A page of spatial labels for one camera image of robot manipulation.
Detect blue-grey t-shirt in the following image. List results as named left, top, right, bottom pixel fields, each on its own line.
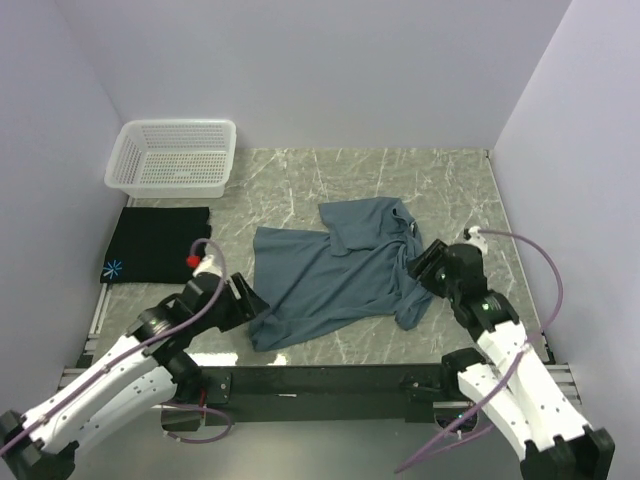
left=248, top=197, right=433, bottom=352

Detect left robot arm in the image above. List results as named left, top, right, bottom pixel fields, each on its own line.
left=1, top=273, right=269, bottom=479

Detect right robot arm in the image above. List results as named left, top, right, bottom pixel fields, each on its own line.
left=408, top=230, right=615, bottom=479

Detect folded black t-shirt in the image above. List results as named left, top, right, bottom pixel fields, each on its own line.
left=99, top=207, right=212, bottom=285

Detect black base beam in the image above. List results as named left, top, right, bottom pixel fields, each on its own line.
left=173, top=364, right=471, bottom=423

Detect white plastic basket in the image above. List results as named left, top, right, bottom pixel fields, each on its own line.
left=104, top=119, right=237, bottom=199

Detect aluminium rail frame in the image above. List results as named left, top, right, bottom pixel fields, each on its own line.
left=49, top=194, right=136, bottom=401

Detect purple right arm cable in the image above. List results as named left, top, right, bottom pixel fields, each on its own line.
left=393, top=227, right=565, bottom=475

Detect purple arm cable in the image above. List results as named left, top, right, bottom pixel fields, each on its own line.
left=0, top=237, right=236, bottom=451
left=393, top=227, right=565, bottom=475

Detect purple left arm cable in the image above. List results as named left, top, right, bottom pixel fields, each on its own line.
left=0, top=237, right=236, bottom=451

